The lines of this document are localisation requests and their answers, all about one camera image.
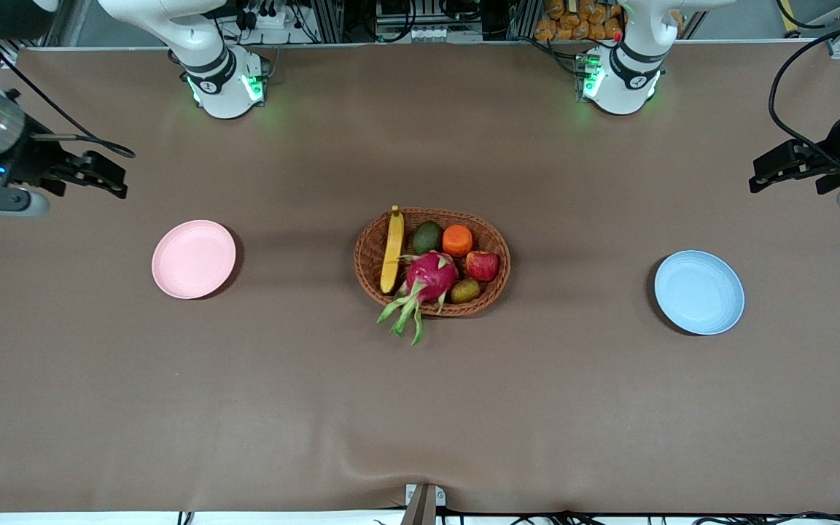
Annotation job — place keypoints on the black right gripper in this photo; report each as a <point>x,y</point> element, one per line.
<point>29,156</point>

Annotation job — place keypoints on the yellow banana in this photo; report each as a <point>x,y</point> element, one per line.
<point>393,248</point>

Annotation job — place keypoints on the red apple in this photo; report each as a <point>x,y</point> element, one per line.
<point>483,266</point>

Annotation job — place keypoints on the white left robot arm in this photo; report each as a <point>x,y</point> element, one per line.
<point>624,91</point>

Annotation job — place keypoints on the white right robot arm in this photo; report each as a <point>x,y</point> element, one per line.
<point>223,87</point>

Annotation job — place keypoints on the pink round plate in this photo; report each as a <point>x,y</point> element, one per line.
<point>194,259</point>

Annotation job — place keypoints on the blue round plate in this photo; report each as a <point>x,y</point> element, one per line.
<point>701,292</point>

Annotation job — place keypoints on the white power strip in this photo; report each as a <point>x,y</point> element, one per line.
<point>281,20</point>

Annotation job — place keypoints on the bag of orange bread rolls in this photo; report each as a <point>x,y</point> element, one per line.
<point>577,18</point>

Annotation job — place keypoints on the brown wicker basket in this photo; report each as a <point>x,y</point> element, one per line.
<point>371,255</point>

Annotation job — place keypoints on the green avocado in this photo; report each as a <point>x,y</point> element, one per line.
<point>427,238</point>

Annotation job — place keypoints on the orange fruit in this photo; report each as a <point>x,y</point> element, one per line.
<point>457,240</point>

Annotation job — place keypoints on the pink dragon fruit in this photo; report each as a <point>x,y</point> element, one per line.
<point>431,275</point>

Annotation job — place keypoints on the brown kiwi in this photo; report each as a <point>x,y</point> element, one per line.
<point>465,292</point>

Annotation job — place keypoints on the brown table cloth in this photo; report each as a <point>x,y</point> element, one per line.
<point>420,401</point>

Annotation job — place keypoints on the metal table edge bracket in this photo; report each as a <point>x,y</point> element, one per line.
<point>424,507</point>

